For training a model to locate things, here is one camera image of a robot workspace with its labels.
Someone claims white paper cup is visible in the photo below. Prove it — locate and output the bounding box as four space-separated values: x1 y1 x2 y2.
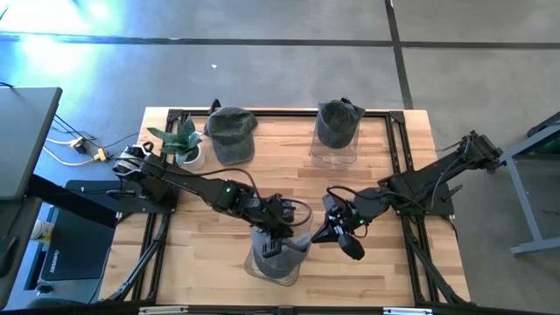
31 219 56 244

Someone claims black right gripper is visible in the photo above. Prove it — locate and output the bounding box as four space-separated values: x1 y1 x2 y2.
311 194 369 263

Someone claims silver aluminium bar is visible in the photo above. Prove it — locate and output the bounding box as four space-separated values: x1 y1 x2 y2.
381 306 435 315
138 305 190 315

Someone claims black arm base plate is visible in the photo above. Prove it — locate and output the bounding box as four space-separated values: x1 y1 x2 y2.
64 178 181 216
392 173 457 217

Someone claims white power cable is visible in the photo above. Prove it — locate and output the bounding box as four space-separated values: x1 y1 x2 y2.
41 145 98 168

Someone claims black mouse mat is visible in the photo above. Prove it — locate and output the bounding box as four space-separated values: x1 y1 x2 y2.
40 206 118 283

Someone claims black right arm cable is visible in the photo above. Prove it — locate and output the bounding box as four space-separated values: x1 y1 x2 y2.
325 185 397 207

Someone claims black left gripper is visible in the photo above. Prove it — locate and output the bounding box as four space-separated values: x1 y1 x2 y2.
251 194 299 260

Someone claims clear plastic bin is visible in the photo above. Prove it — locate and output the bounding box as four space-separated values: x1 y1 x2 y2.
242 209 316 288

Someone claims green potted plant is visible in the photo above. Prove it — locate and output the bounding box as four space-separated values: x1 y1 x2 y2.
146 116 205 167

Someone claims clear plastic cap stand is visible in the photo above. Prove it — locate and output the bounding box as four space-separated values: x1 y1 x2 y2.
309 111 365 172

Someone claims grey metal cart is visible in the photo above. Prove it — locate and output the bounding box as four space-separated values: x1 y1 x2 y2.
498 110 560 257

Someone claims grey baseball cap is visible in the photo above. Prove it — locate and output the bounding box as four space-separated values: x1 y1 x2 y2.
204 106 260 167
251 227 313 280
315 98 367 151

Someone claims white plant pot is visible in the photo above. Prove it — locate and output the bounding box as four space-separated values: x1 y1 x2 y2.
179 143 207 172

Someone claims grey desk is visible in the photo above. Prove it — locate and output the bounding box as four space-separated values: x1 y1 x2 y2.
0 86 64 202

